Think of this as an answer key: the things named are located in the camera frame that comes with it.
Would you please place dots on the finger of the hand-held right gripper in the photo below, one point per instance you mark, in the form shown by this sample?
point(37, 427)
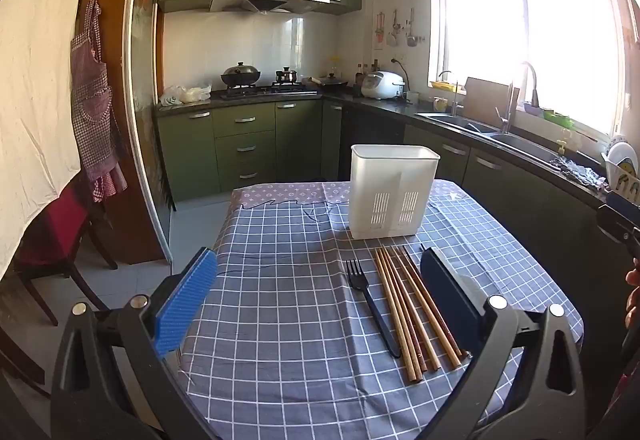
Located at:
point(627, 207)
point(617, 225)

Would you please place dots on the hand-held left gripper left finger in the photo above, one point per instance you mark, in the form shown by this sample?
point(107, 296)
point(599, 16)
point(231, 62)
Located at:
point(187, 300)

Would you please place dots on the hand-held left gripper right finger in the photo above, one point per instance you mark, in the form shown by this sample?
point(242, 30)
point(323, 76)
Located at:
point(445, 295)

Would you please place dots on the black plastic fork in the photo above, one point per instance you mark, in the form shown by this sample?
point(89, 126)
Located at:
point(372, 305)

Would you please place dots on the white plastic utensil holder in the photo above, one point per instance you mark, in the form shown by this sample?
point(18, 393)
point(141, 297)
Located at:
point(387, 190)

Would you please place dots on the hanging kitchen utensils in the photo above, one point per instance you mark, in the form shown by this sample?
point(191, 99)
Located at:
point(410, 29)

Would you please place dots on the person's right hand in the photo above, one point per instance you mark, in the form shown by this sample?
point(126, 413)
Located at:
point(634, 295)

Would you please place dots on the white dish rack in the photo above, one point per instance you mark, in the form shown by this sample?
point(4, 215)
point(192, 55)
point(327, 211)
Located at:
point(622, 164)

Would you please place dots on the dark rag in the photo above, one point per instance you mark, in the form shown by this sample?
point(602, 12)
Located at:
point(580, 172)

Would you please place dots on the soap dispenser bottle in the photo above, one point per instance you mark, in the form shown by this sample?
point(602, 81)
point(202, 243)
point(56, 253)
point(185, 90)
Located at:
point(563, 144)

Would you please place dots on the grey checked tablecloth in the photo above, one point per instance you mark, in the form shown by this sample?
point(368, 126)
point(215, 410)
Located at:
point(290, 300)

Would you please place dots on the green tray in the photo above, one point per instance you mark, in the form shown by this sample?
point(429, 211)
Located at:
point(550, 114)

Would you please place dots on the red wooden chair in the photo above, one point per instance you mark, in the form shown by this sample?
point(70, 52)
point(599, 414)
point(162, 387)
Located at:
point(60, 230)

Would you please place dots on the green base cabinets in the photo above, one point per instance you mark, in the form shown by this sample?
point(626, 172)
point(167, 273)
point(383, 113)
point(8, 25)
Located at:
point(190, 149)

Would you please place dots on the tall steel faucet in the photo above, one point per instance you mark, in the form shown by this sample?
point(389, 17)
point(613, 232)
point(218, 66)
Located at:
point(510, 104)

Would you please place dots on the steel kitchen sink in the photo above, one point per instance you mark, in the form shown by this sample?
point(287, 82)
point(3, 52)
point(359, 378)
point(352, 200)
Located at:
point(480, 127)

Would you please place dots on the wooden cutting board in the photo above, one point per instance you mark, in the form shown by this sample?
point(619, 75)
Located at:
point(487, 99)

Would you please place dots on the window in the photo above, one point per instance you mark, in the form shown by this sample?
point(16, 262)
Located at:
point(530, 44)

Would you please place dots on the yellow mug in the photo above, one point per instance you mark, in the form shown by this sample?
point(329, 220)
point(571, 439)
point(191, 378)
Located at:
point(440, 103)

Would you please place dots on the small steel tap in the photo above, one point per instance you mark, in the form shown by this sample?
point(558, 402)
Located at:
point(455, 99)

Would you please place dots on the white plastic bag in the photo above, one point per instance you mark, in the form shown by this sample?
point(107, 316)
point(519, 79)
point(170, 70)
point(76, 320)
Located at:
point(185, 94)

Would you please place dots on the yellow tray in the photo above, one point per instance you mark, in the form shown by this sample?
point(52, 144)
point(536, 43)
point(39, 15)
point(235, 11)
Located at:
point(445, 85)

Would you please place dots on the checked apron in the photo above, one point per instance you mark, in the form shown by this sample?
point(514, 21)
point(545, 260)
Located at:
point(92, 109)

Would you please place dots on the white rice cooker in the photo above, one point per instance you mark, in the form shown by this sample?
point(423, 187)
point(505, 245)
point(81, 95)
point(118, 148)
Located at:
point(382, 85)

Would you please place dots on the gas stove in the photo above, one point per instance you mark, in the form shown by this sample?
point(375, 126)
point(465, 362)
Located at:
point(270, 90)

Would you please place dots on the black wok with lid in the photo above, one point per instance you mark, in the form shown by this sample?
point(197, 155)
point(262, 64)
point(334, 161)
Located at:
point(241, 74)

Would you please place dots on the glass sliding door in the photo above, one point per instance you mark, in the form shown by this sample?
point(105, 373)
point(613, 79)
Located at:
point(145, 69)

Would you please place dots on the condiment bottles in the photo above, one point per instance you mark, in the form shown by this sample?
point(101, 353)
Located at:
point(365, 73)

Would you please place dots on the black frying pan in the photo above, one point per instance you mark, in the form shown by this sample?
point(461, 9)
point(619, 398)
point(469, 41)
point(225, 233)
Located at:
point(332, 82)

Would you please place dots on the white cloth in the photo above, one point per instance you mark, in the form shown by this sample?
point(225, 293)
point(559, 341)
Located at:
point(35, 84)

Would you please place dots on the wall socket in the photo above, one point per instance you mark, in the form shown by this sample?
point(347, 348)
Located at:
point(398, 63)

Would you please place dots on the wall poster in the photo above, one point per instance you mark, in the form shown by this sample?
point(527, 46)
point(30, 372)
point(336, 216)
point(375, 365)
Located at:
point(379, 30)

